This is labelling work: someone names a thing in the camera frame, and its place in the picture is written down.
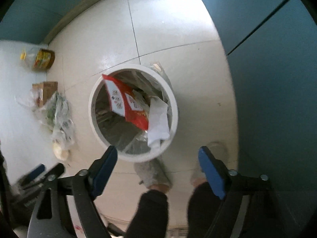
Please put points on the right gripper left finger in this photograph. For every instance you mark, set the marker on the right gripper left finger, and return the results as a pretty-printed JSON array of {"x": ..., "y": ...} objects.
[{"x": 51, "y": 216}]

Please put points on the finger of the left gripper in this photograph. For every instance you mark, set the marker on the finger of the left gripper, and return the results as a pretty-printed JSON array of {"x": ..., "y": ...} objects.
[{"x": 32, "y": 175}]

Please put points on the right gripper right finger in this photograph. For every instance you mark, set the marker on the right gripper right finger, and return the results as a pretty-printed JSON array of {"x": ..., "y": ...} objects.
[{"x": 249, "y": 206}]

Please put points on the red white sugar bag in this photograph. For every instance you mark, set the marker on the red white sugar bag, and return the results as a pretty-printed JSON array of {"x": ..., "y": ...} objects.
[{"x": 123, "y": 102}]

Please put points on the white round trash bin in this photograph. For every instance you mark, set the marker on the white round trash bin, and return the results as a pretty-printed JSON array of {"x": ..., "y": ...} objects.
[{"x": 112, "y": 129}]

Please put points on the blue kitchen cabinet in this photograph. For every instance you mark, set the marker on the blue kitchen cabinet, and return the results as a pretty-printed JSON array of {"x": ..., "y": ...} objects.
[{"x": 243, "y": 73}]

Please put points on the white round bun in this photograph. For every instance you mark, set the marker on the white round bun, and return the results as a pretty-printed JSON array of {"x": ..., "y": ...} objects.
[{"x": 60, "y": 153}]

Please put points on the right black trouser leg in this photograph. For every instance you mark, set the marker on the right black trouser leg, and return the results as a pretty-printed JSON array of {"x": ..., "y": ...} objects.
[{"x": 201, "y": 210}]

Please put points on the black trouser leg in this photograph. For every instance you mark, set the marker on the black trouser leg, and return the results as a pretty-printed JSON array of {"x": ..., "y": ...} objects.
[
  {"x": 201, "y": 210},
  {"x": 151, "y": 218}
]

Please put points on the plastic bag with vegetables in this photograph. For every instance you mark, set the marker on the plastic bag with vegetables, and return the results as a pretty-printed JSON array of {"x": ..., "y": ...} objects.
[{"x": 55, "y": 114}]

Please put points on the left grey slipper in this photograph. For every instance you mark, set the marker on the left grey slipper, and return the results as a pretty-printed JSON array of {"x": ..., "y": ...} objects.
[{"x": 152, "y": 176}]

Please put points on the left black trouser leg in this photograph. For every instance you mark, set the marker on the left black trouser leg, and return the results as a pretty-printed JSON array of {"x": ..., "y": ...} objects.
[{"x": 151, "y": 218}]

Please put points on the brown cardboard box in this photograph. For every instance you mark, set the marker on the brown cardboard box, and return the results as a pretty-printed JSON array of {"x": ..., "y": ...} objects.
[{"x": 44, "y": 90}]

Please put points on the yellow cooking oil bottle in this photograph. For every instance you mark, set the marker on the yellow cooking oil bottle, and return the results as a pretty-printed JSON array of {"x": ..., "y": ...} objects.
[{"x": 38, "y": 59}]

